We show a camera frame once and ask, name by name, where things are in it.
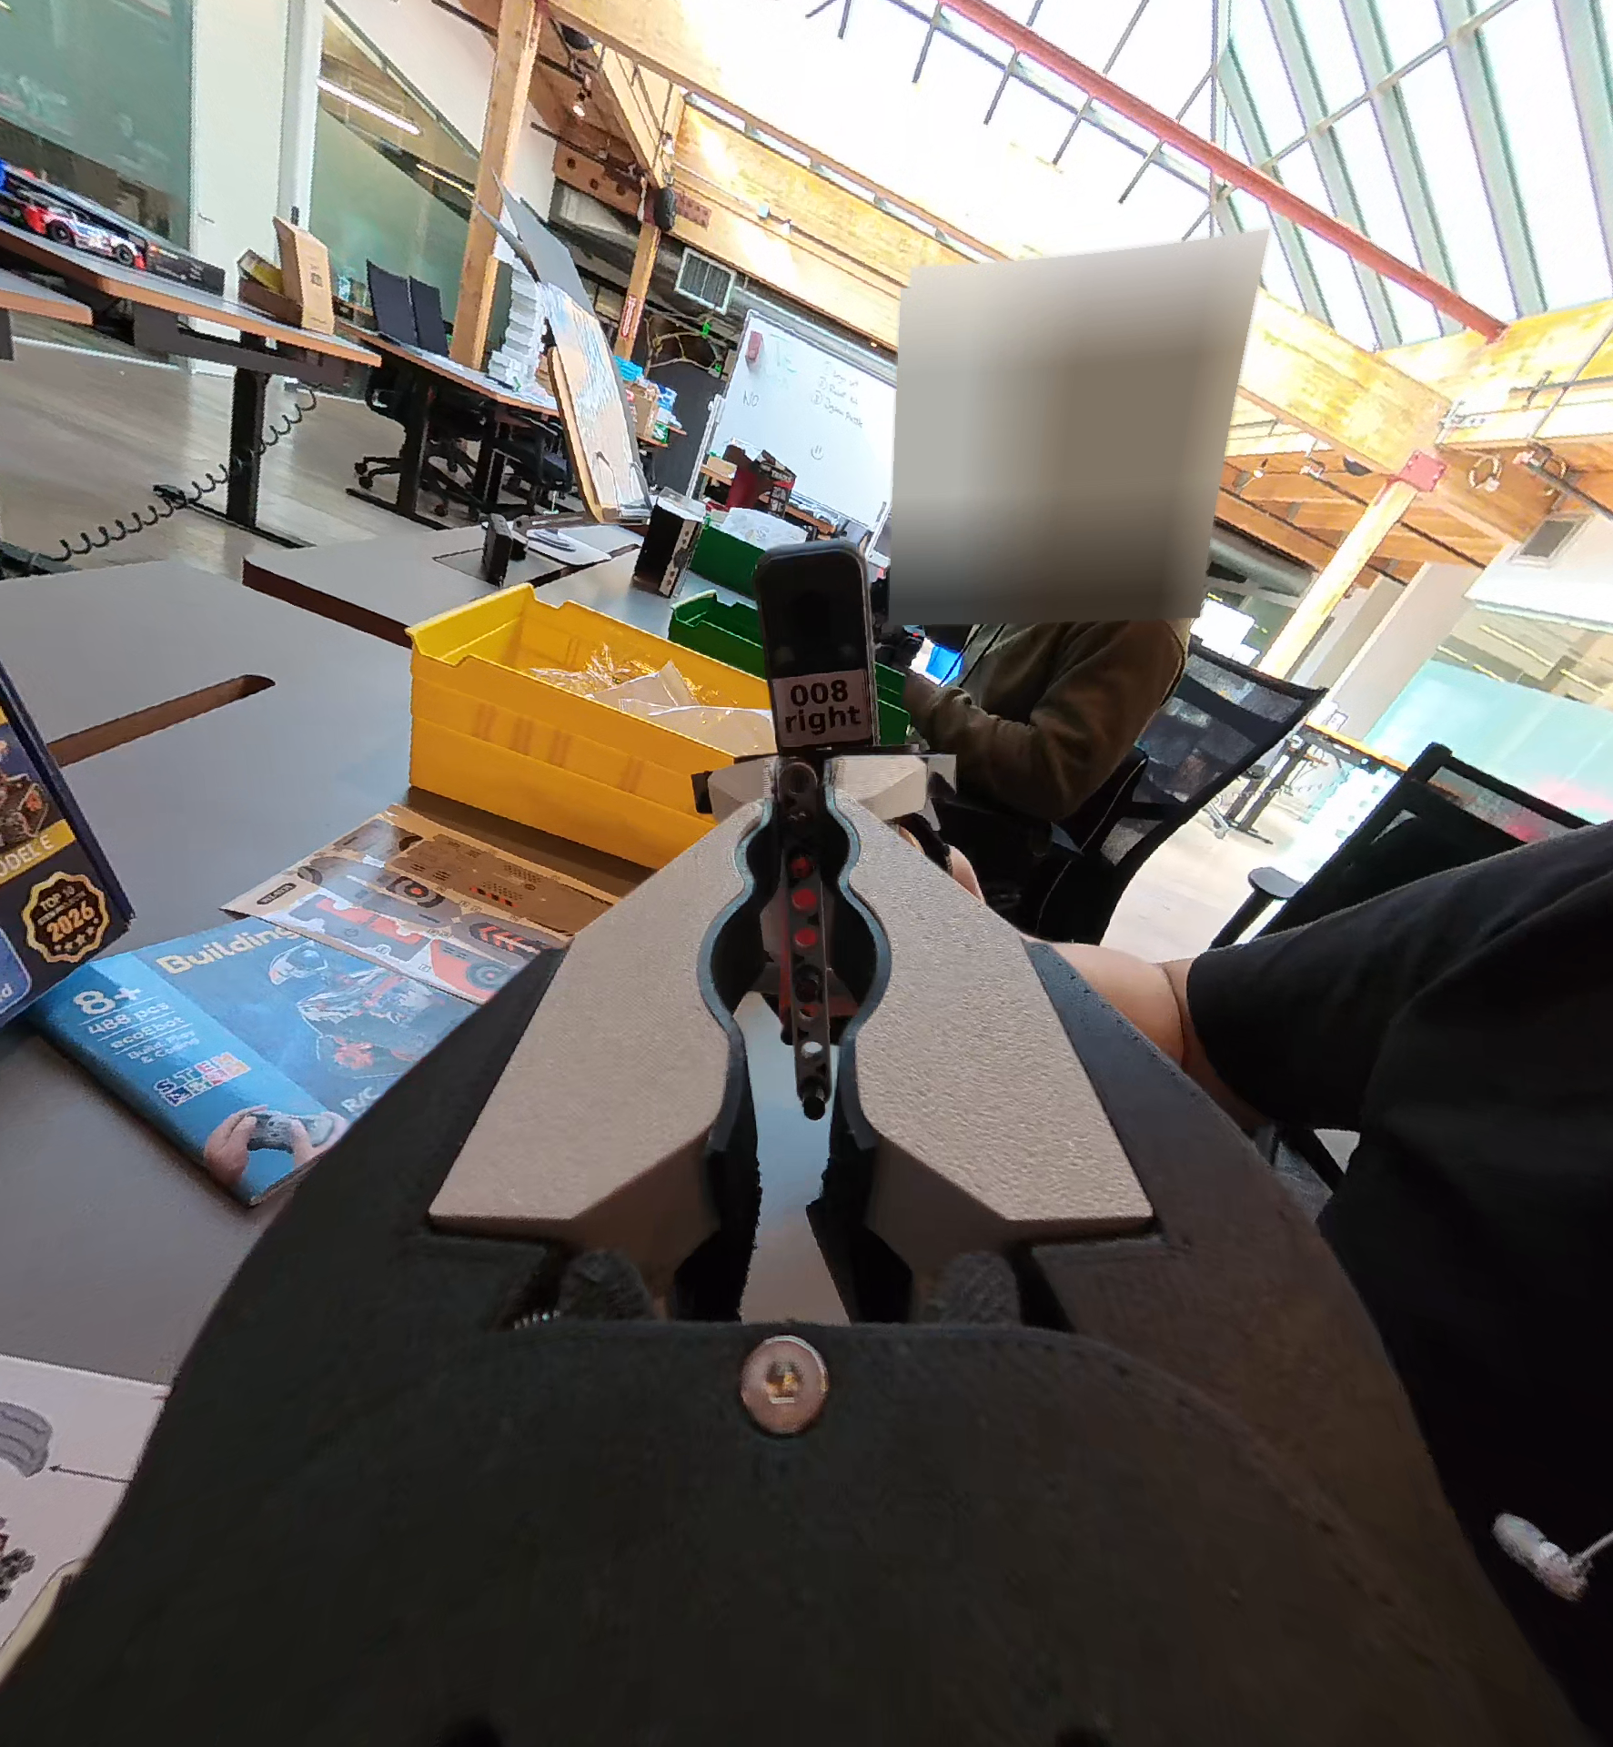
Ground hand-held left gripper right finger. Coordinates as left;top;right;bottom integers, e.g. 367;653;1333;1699
824;796;1153;1283

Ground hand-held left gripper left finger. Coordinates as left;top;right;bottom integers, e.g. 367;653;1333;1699
432;803;770;1285

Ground grey desk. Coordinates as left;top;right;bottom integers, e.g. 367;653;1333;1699
0;560;699;1387
244;523;699;647

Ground long green plastic bin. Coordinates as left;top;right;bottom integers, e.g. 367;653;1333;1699
670;592;913;748

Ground short green plastic bin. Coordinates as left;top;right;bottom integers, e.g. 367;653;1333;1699
690;512;811;599

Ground clear plastic bags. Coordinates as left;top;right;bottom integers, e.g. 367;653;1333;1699
530;655;777;755

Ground dark cube box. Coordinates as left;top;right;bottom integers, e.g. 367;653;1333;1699
633;495;709;601

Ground whiteboard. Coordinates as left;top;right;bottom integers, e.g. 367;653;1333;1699
701;311;898;530

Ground yellow plastic bin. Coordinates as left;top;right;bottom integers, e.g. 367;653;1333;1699
408;584;785;872

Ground sticker sheet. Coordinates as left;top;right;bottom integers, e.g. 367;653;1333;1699
224;805;618;1008

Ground upright cardboard board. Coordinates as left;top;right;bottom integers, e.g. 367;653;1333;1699
543;287;655;527

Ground black mesh office chair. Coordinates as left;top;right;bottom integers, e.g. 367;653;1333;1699
1025;642;1329;947

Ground black desktop stand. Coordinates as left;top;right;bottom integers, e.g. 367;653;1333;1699
480;510;618;584

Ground blue manual booklet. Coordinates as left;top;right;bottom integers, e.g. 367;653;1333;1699
29;917;484;1207

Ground open cardboard box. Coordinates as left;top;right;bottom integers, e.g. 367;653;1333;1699
237;218;341;337

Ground blue robot kit box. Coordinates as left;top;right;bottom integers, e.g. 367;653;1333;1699
0;547;136;1080

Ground open instruction booklet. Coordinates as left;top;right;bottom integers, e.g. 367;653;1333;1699
0;1344;172;1736

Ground black toy car box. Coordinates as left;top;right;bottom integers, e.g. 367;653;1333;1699
0;164;227;296

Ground white cord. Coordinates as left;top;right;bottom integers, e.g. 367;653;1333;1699
1493;1478;1613;1603

